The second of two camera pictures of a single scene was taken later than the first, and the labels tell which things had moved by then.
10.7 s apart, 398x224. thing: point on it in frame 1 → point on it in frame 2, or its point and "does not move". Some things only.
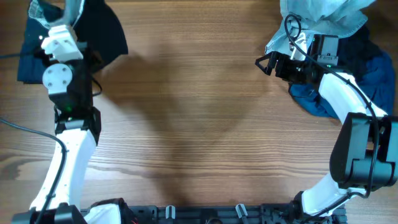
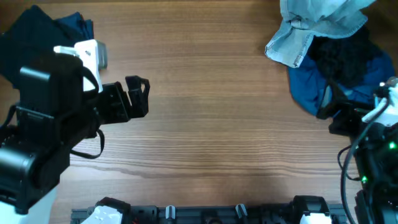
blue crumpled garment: [377, 78] does not move
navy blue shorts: [31, 68] → [78, 28]
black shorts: [96, 27] → [27, 38]
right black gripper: [280, 66] → [342, 121]
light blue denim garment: [318, 17] does not move
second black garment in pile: [355, 49] does not move
